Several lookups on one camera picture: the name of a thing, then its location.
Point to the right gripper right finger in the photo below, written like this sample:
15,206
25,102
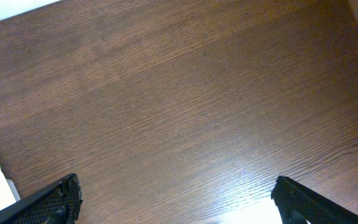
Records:
299,204

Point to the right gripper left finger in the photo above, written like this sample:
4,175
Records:
58,202

